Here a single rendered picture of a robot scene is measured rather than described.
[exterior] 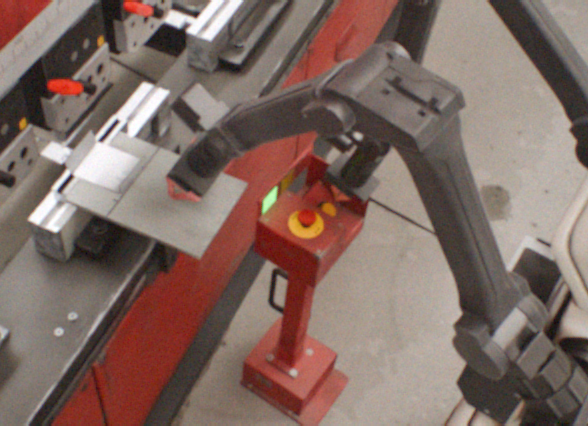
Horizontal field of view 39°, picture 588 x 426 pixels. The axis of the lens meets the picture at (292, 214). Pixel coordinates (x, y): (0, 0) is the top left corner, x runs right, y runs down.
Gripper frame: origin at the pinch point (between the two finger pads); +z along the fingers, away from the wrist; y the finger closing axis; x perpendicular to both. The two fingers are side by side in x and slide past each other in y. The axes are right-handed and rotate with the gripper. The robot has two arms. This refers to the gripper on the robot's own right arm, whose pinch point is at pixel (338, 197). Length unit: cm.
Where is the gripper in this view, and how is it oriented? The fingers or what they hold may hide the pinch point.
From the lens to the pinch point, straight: 174.9
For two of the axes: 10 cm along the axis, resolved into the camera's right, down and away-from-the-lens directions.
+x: -5.6, 6.3, -5.4
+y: -7.8, -6.3, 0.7
